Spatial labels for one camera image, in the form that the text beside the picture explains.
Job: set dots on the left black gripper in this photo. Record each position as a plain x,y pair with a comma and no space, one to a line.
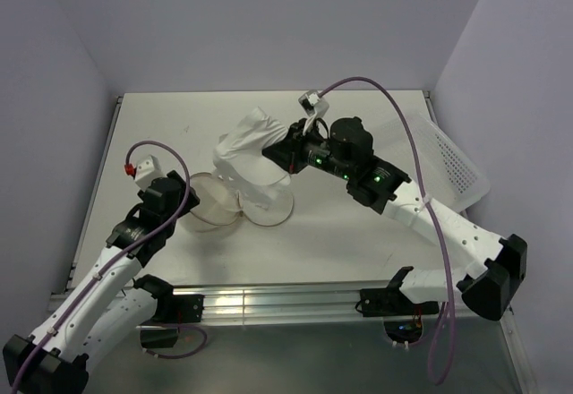
183,192

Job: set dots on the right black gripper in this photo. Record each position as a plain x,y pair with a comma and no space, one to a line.
285,152

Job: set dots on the white bra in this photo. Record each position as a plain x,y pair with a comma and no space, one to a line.
238,156

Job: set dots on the round mesh laundry bag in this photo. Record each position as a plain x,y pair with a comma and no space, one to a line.
221,206

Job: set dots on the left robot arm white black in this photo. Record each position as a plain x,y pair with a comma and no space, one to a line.
109,303

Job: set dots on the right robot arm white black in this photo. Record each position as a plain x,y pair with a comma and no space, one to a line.
483,269

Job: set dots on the white perforated plastic basket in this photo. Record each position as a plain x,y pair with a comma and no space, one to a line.
448,173

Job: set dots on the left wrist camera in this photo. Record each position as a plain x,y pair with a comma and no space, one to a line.
144,172

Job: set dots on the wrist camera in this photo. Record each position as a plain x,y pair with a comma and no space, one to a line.
315,106
144,172

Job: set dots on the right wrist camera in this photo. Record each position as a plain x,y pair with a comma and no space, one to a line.
315,106

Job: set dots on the aluminium rail frame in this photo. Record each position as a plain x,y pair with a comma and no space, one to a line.
308,269

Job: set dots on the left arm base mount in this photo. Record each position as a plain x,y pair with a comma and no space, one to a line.
176,320

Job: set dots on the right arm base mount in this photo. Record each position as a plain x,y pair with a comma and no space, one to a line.
405,327

